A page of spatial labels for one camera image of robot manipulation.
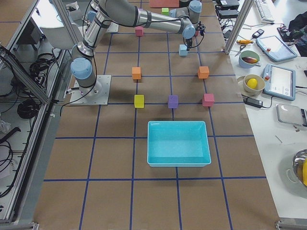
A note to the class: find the aluminium frame post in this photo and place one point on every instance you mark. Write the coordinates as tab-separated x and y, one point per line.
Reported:
247	4

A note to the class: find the purple foam block right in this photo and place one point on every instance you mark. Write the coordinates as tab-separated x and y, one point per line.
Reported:
173	101

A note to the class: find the steel bowl with banana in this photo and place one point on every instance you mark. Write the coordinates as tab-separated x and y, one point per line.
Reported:
297	174

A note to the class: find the orange foam block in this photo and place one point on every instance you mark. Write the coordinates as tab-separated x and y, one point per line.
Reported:
203	72
136	73

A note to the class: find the blue bowl with fruit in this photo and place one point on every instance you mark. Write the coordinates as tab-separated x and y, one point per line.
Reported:
248	59

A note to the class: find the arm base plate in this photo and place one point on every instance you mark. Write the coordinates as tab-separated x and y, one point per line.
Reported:
99	95

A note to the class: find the pink foam block right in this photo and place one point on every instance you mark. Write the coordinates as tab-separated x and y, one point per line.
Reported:
208	100

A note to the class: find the beige bowl with lemon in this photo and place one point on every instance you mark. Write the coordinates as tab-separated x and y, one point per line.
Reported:
251	85

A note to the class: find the orange foam block near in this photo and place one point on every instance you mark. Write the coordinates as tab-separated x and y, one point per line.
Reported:
136	73

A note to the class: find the teach pendant near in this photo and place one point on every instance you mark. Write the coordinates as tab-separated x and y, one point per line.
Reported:
279	82

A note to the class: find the black power adapter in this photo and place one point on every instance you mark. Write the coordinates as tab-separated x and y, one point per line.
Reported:
253	102

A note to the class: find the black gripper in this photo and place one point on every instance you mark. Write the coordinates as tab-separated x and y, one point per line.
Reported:
189	42

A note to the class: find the grey digital scale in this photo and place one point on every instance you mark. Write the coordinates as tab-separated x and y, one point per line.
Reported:
290	114

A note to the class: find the white keyboard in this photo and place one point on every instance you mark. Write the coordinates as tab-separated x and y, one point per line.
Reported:
263	11

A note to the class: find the light blue foam block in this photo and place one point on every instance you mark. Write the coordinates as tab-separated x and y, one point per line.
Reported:
182	50

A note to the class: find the orange foam block far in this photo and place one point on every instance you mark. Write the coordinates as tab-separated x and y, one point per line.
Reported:
203	72

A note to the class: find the yellow foam block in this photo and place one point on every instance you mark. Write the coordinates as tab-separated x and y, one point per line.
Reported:
139	101

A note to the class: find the pink foam block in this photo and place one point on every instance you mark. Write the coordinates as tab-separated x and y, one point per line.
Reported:
139	31
208	100

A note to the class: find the pink foam block near left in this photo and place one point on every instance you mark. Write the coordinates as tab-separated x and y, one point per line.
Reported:
139	31

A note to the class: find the teal plastic tray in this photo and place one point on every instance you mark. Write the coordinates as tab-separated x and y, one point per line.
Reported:
178	144

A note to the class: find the green foam block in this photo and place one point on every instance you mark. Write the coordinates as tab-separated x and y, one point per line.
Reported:
165	11

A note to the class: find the gold screwdriver handle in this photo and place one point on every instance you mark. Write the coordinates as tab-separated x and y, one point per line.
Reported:
244	42

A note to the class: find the teach pendant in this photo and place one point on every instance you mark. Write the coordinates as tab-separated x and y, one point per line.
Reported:
279	82
275	48

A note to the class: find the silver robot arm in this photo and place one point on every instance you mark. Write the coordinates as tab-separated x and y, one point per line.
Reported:
184	21

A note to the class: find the teach pendant far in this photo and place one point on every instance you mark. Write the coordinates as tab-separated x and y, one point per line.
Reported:
275	48

